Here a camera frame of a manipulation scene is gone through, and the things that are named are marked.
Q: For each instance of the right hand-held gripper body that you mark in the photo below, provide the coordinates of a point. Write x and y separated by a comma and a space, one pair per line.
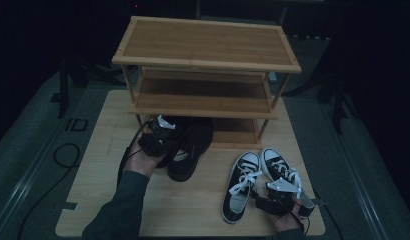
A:
279, 200

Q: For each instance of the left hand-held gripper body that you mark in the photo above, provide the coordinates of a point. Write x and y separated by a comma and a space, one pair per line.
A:
158, 140

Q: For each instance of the black white canvas sneaker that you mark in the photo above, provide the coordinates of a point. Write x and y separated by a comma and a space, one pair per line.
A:
241, 200
276, 163

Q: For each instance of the black leather shoe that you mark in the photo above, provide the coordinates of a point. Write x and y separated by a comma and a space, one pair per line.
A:
171, 160
196, 143

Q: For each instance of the wooden three-tier shoe rack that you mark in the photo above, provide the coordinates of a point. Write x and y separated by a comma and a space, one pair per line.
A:
206, 43

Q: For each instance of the person's right hand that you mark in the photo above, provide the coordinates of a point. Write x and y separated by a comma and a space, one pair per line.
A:
286, 221

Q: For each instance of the person's left hand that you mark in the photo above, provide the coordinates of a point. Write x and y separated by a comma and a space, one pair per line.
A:
139, 163

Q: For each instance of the black metal stand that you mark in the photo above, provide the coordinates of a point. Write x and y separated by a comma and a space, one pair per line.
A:
338, 103
63, 90

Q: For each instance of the black tape piece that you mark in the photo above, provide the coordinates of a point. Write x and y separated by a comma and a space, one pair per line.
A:
70, 205

